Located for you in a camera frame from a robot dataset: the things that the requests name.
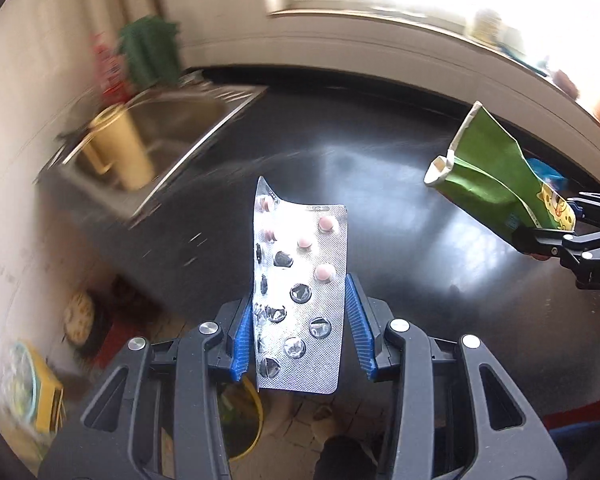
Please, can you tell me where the red patterned packet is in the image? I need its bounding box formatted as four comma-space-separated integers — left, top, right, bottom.
92, 32, 126, 106

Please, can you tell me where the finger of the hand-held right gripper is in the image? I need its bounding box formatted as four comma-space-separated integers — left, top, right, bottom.
511, 225, 600, 273
567, 191, 600, 226

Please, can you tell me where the glass jar of beans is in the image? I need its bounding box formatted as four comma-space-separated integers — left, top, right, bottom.
552, 69, 581, 103

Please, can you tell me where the red plastic stool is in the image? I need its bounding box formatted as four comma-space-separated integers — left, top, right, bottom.
97, 317, 146, 371

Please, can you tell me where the yellow plastic bucket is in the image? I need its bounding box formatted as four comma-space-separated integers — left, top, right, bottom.
220, 375, 264, 462

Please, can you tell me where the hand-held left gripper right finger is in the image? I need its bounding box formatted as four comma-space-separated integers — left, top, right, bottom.
345, 272, 568, 480

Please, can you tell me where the yellow jug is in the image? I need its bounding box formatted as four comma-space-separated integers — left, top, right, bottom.
87, 105, 156, 191

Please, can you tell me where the patterned plate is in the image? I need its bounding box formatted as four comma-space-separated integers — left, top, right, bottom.
62, 292, 98, 346

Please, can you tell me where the yellow box on floor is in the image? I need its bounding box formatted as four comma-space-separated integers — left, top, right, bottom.
2, 342, 66, 433

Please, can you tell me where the green snack bag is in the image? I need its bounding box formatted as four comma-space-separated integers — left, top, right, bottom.
424, 101, 578, 248

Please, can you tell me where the steel sink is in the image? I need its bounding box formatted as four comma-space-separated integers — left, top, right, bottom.
35, 85, 271, 216

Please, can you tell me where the green cloth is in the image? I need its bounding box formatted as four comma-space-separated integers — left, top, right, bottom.
117, 16, 181, 88

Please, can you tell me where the silver pill blister pack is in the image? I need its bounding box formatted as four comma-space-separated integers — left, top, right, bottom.
252, 176, 350, 396

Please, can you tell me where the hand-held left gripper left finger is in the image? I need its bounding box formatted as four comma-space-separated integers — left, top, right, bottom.
39, 297, 255, 480

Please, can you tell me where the blue plastic wrapper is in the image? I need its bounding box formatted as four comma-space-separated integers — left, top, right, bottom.
526, 157, 567, 192

